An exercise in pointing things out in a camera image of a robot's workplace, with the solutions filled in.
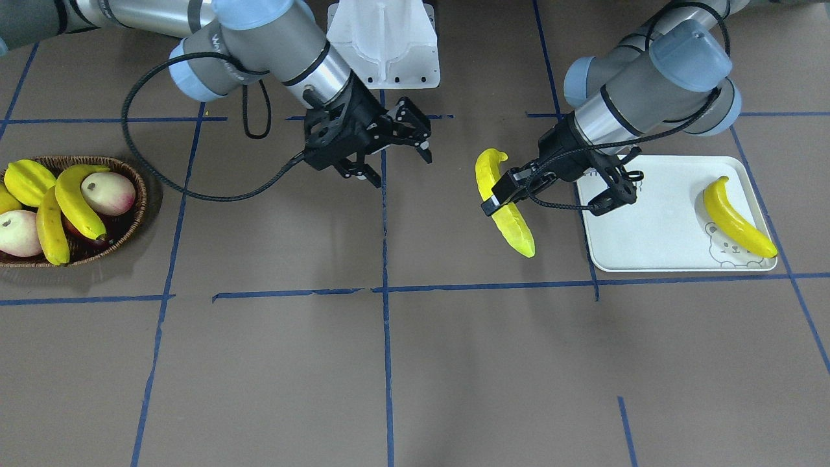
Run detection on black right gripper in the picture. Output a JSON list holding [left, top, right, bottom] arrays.
[[302, 71, 433, 189]]

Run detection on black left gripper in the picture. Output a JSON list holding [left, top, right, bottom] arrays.
[[480, 113, 644, 217]]

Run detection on yellow banana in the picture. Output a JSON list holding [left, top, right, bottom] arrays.
[[36, 186, 71, 267], [475, 148, 536, 257], [54, 163, 110, 240], [702, 176, 779, 258]]

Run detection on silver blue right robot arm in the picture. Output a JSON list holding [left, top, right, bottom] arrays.
[[1, 1, 440, 187]]

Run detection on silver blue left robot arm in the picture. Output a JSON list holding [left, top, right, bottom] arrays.
[[481, 1, 749, 217]]

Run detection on brown wicker basket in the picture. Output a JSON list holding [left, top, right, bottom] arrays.
[[2, 156, 148, 268]]

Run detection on white bear tray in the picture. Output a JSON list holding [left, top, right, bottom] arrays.
[[583, 156, 777, 272]]

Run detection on pink white peach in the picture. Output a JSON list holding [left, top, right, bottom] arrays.
[[81, 172, 136, 217]]

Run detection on yellow starfruit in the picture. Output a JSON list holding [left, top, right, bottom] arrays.
[[3, 159, 56, 209]]

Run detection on pink white apple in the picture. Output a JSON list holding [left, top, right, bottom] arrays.
[[1, 210, 43, 257]]

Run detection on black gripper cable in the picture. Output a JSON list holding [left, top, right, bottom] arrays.
[[121, 51, 308, 203], [524, 0, 732, 213]]

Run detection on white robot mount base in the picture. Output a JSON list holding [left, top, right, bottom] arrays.
[[326, 1, 441, 90]]

